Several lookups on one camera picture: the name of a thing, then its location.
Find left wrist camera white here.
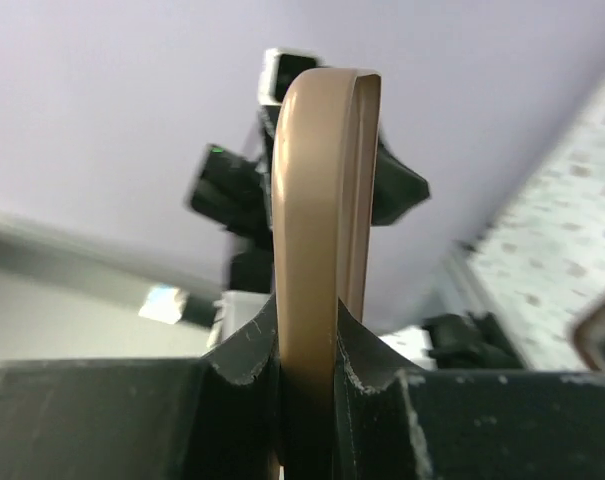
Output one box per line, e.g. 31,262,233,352
257,47,323,106

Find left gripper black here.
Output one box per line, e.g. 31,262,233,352
183,104,431,296

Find brown tin lid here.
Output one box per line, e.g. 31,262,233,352
272,68,381,479

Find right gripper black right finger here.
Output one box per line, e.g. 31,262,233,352
334,308,605,480

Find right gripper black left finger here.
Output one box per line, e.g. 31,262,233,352
0,301,278,479

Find brown cookie tin with liners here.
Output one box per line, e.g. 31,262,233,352
571,294,605,372

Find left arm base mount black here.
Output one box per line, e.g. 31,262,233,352
422,312,526,370

